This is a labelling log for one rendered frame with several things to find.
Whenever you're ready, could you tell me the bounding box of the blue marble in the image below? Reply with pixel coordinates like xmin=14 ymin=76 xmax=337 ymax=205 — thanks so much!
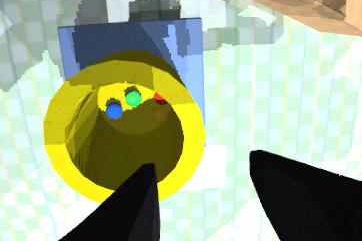
xmin=105 ymin=102 xmax=122 ymax=118

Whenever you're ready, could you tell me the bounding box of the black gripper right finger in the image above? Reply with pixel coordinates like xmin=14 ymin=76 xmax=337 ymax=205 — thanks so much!
xmin=250 ymin=149 xmax=362 ymax=241

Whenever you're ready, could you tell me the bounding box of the yellow cup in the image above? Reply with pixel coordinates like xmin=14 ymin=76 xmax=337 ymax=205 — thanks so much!
xmin=43 ymin=49 xmax=206 ymax=202

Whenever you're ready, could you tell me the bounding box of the red marble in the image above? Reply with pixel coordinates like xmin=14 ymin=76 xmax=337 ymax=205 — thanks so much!
xmin=154 ymin=92 xmax=169 ymax=105

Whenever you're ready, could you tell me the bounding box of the dark green marble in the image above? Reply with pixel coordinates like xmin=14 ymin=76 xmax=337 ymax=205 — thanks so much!
xmin=125 ymin=89 xmax=142 ymax=106

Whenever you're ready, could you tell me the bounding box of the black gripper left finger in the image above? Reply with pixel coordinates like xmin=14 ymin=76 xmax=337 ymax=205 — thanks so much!
xmin=59 ymin=164 xmax=161 ymax=241

